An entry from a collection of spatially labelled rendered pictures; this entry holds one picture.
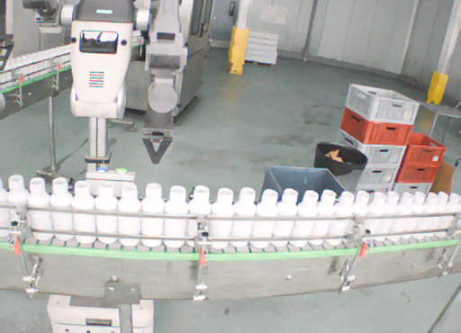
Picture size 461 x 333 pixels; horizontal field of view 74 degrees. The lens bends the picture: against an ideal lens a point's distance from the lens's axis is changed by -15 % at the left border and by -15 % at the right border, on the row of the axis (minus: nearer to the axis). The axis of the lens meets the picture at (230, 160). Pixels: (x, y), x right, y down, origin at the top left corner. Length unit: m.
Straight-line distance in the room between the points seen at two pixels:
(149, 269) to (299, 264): 0.42
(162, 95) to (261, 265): 0.55
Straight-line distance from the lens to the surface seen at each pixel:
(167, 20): 0.77
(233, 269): 0.99
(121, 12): 1.40
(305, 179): 1.69
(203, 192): 0.91
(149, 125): 0.78
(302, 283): 1.11
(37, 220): 0.94
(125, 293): 1.03
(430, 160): 4.07
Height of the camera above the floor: 1.61
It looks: 25 degrees down
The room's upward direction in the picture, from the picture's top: 10 degrees clockwise
